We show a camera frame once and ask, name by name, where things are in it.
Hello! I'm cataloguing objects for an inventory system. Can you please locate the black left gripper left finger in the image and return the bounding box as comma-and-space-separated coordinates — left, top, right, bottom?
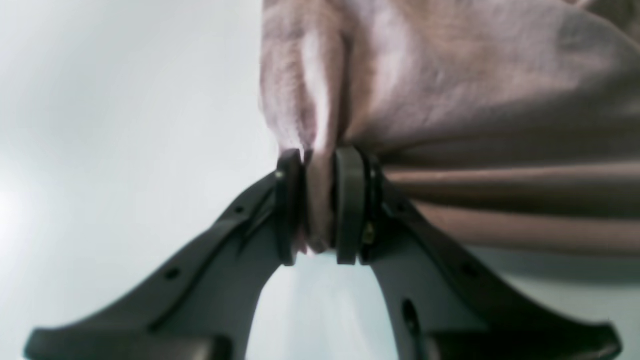
24, 149, 304, 360

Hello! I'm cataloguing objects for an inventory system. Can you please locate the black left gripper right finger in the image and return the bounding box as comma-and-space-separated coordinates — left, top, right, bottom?
334, 146, 623, 360

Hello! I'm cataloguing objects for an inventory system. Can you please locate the dusty pink T-shirt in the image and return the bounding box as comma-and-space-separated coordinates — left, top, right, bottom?
260, 0, 640, 256

